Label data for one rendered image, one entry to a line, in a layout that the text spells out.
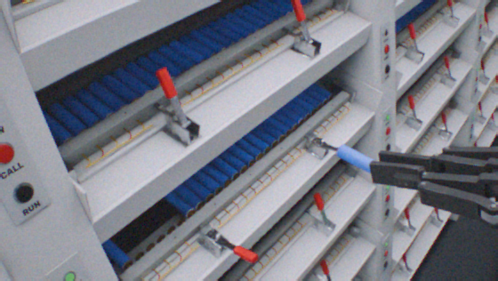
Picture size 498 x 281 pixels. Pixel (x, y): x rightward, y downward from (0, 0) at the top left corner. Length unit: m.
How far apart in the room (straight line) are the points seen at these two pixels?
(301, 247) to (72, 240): 0.53
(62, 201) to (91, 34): 0.16
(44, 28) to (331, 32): 0.51
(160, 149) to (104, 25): 0.17
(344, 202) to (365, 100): 0.22
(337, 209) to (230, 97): 0.44
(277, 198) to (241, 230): 0.09
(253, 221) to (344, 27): 0.37
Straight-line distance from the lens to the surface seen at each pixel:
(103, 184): 0.53
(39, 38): 0.43
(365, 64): 0.92
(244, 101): 0.63
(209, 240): 0.66
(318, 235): 0.94
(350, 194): 1.03
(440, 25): 1.37
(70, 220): 0.48
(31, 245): 0.47
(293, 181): 0.78
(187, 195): 0.71
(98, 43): 0.46
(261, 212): 0.73
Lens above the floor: 1.35
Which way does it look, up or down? 32 degrees down
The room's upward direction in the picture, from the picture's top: 11 degrees counter-clockwise
